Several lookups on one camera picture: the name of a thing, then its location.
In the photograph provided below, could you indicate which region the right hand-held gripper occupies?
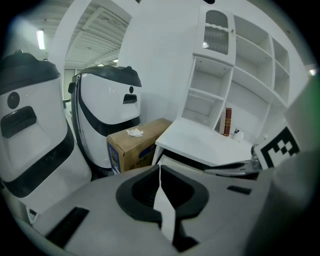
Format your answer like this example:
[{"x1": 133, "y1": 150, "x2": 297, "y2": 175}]
[{"x1": 203, "y1": 76, "x2": 320, "y2": 254}]

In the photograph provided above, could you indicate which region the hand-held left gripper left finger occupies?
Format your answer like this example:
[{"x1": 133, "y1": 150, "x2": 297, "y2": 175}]
[{"x1": 32, "y1": 164, "x2": 176, "y2": 256}]

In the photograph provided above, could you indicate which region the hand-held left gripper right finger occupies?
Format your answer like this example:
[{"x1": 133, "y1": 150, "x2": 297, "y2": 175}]
[{"x1": 160, "y1": 164, "x2": 273, "y2": 256}]

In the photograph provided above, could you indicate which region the white cup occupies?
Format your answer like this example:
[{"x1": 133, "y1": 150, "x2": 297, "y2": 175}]
[{"x1": 233, "y1": 127, "x2": 245, "y2": 142}]

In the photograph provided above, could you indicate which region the white desk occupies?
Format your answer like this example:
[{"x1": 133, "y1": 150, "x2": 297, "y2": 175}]
[{"x1": 151, "y1": 116, "x2": 259, "y2": 174}]

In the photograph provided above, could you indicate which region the dark red book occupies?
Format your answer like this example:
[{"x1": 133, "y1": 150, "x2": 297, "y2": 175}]
[{"x1": 222, "y1": 107, "x2": 233, "y2": 137}]

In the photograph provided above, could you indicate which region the brown cardboard box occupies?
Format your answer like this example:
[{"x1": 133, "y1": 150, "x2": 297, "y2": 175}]
[{"x1": 106, "y1": 117, "x2": 174, "y2": 176}]

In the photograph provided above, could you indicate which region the crumpled white tissue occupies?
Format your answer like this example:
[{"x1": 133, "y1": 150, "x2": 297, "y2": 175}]
[{"x1": 125, "y1": 127, "x2": 145, "y2": 139}]

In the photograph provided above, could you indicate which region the white hutch shelf unit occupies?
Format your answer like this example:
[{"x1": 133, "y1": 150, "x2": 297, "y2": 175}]
[{"x1": 178, "y1": 4, "x2": 309, "y2": 144}]

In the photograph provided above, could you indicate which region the white and black robot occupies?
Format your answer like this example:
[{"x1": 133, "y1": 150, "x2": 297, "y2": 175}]
[
  {"x1": 0, "y1": 49, "x2": 93, "y2": 216},
  {"x1": 67, "y1": 65, "x2": 143, "y2": 176}
]

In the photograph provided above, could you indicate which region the hutch glass cabinet door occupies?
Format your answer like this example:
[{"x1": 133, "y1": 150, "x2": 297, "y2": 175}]
[{"x1": 196, "y1": 5, "x2": 236, "y2": 66}]

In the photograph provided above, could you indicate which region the ceiling light tube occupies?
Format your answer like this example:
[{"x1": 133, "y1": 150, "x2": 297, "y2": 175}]
[{"x1": 35, "y1": 29, "x2": 46, "y2": 51}]

